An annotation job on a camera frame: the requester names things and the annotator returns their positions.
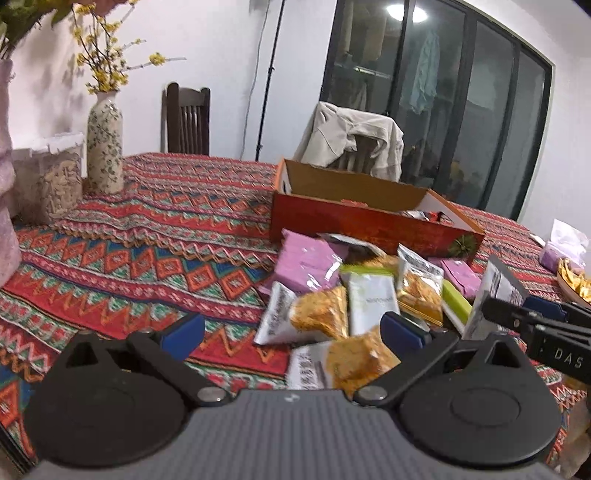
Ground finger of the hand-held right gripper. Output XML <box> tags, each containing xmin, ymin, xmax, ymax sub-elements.
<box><xmin>481</xmin><ymin>298</ymin><xmax>566</xmax><ymax>335</ymax></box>
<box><xmin>524</xmin><ymin>295</ymin><xmax>591</xmax><ymax>329</ymax></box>

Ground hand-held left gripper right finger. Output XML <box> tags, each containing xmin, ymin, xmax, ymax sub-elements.
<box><xmin>353</xmin><ymin>311</ymin><xmax>532</xmax><ymax>409</ymax></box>

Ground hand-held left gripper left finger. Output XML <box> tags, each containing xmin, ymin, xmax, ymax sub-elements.
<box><xmin>59</xmin><ymin>314</ymin><xmax>232</xmax><ymax>409</ymax></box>

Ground green white snack packet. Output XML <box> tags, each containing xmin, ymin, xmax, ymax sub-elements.
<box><xmin>441</xmin><ymin>279</ymin><xmax>474</xmax><ymax>330</ymax></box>
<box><xmin>340</xmin><ymin>264</ymin><xmax>400</xmax><ymax>337</ymax></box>

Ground orange cardboard box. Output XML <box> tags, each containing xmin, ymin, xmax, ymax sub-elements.
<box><xmin>269</xmin><ymin>158</ymin><xmax>486</xmax><ymax>264</ymax></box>

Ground tray of gold wrappers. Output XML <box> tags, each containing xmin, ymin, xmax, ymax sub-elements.
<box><xmin>556</xmin><ymin>258</ymin><xmax>591</xmax><ymax>310</ymax></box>

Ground purple tissue pack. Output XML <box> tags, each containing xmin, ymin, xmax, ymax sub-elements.
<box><xmin>539</xmin><ymin>219</ymin><xmax>589</xmax><ymax>273</ymax></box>

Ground patterned red tablecloth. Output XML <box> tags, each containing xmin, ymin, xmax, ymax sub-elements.
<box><xmin>0</xmin><ymin>152</ymin><xmax>591</xmax><ymax>480</ymax></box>

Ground silver red snack packet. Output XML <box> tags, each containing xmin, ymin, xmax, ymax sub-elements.
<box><xmin>397</xmin><ymin>210</ymin><xmax>455</xmax><ymax>224</ymax></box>

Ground dark wooden chair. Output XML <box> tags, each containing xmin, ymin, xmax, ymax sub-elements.
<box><xmin>339</xmin><ymin>134</ymin><xmax>384</xmax><ymax>175</ymax></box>
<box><xmin>161</xmin><ymin>82</ymin><xmax>212</xmax><ymax>155</ymax></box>

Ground floral ceramic vase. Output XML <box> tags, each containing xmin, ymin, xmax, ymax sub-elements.
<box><xmin>86</xmin><ymin>91</ymin><xmax>125</xmax><ymax>195</ymax></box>

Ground clear plastic food container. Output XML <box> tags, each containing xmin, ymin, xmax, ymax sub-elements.
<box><xmin>11</xmin><ymin>133</ymin><xmax>86</xmax><ymax>222</ymax></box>

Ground glass sliding door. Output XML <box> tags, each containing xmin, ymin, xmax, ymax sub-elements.
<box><xmin>321</xmin><ymin>0</ymin><xmax>554</xmax><ymax>220</ymax></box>

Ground beige jacket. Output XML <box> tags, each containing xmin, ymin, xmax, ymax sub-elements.
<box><xmin>293</xmin><ymin>102</ymin><xmax>404</xmax><ymax>183</ymax></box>

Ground large pink vase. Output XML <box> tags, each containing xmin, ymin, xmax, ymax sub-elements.
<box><xmin>0</xmin><ymin>58</ymin><xmax>23</xmax><ymax>287</ymax></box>

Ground hanging teal garment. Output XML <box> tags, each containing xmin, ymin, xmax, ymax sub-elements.
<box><xmin>409</xmin><ymin>30</ymin><xmax>441</xmax><ymax>114</ymax></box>

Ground black tripod stand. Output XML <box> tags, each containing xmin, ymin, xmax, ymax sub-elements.
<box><xmin>255</xmin><ymin>0</ymin><xmax>286</xmax><ymax>162</ymax></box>

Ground yellow flower branches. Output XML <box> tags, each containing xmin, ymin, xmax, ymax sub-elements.
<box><xmin>69</xmin><ymin>0</ymin><xmax>188</xmax><ymax>95</ymax></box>

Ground green leafy bouquet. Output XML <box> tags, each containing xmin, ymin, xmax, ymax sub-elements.
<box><xmin>0</xmin><ymin>0</ymin><xmax>139</xmax><ymax>61</ymax></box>

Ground black cable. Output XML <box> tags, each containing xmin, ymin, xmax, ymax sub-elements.
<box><xmin>240</xmin><ymin>0</ymin><xmax>271</xmax><ymax>160</ymax></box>

